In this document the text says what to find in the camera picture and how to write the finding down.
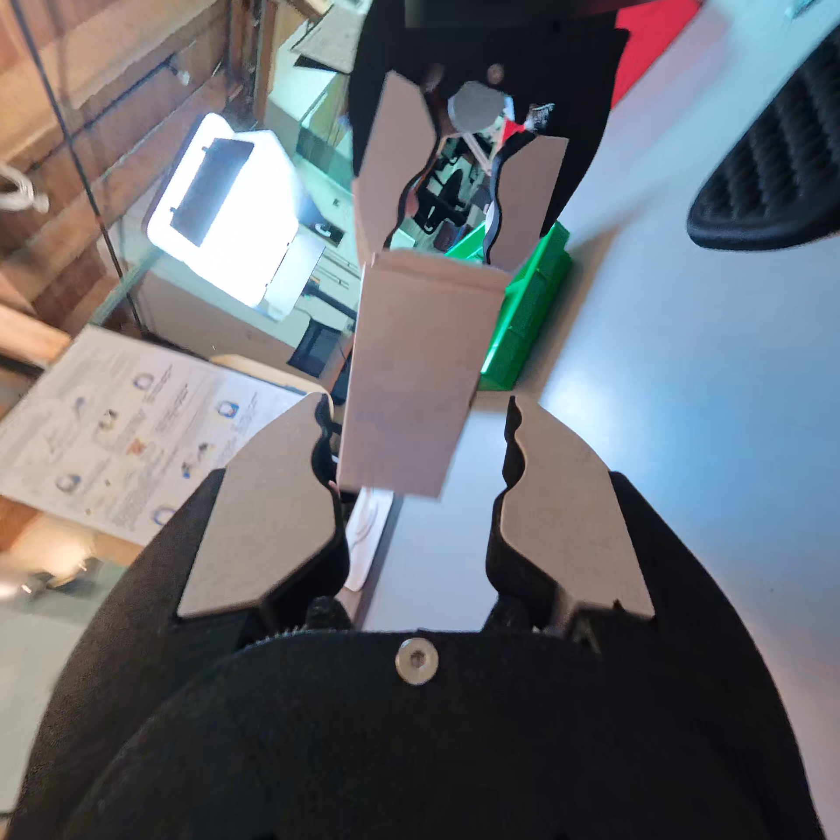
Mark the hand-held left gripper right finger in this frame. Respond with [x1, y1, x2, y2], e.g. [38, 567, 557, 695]
[486, 395, 656, 631]

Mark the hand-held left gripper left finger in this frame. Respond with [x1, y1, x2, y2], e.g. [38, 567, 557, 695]
[177, 394, 350, 621]

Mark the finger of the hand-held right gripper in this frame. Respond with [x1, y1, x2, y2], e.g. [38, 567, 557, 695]
[481, 133, 571, 273]
[352, 70, 443, 255]

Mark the green plastic bin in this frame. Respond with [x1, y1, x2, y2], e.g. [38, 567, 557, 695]
[446, 220, 573, 391]

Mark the white cardboard box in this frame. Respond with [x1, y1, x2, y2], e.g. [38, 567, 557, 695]
[336, 248, 514, 500]

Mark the red plastic bin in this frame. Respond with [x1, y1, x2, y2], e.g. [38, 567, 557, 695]
[610, 0, 700, 109]

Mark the white printer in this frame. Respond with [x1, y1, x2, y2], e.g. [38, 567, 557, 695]
[146, 113, 329, 322]

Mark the black honeycomb wrist rest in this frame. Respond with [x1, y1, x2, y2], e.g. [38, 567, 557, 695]
[686, 29, 840, 252]

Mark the white cable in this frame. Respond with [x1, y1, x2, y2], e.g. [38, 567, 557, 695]
[0, 164, 51, 213]

